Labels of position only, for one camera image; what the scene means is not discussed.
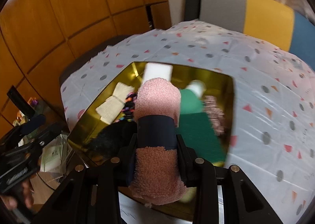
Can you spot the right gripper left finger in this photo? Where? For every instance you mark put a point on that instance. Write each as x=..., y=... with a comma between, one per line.
x=132, y=158

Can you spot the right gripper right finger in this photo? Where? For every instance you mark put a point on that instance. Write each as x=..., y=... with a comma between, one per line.
x=186, y=162

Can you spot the pink towel blue band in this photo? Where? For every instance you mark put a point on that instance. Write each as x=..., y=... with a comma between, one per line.
x=157, y=110

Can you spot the person left hand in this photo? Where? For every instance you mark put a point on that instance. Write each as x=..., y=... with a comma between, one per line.
x=11, y=203

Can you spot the glass side table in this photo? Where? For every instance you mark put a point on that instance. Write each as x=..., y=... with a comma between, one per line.
x=57, y=153

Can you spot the black fuzzy fabric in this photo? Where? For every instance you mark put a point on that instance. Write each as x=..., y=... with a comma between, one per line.
x=113, y=140

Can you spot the green yellow scouring sponge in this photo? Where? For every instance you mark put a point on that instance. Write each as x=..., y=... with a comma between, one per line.
x=198, y=134

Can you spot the pink striped scrunchie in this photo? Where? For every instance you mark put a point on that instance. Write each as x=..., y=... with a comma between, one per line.
x=215, y=114

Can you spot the green round puff sponge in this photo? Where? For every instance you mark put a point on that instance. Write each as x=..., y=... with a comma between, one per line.
x=190, y=103

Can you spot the beige folded cloth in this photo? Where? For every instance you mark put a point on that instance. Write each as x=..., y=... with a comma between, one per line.
x=114, y=104

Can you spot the gold metal tray box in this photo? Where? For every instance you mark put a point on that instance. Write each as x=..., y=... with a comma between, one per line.
x=115, y=170

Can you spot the white small bottle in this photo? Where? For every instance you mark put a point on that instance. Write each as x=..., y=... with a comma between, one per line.
x=197, y=87

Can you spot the patterned white tablecloth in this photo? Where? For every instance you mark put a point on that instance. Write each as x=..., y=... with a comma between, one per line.
x=273, y=123

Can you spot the white foam sponge block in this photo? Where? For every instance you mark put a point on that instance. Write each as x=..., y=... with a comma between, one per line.
x=157, y=70

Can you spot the wooden panel cabinet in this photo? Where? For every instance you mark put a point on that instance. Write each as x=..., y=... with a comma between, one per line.
x=40, y=38

